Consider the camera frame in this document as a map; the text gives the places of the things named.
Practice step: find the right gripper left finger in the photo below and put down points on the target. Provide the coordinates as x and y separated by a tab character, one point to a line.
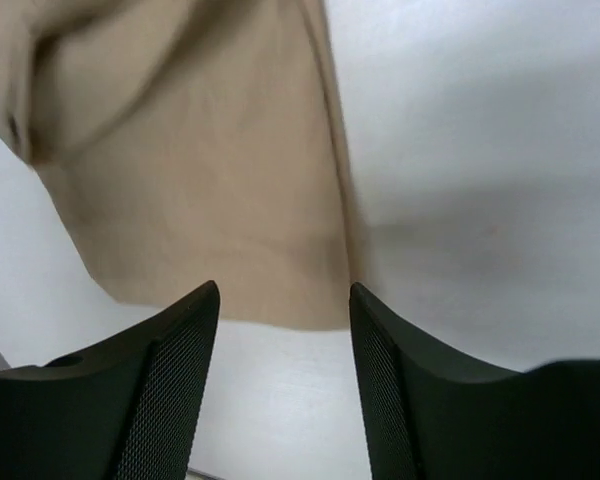
124	408

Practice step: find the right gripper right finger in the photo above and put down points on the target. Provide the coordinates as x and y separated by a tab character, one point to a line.
431	411

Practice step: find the beige t shirt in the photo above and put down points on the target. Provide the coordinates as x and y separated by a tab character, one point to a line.
187	141

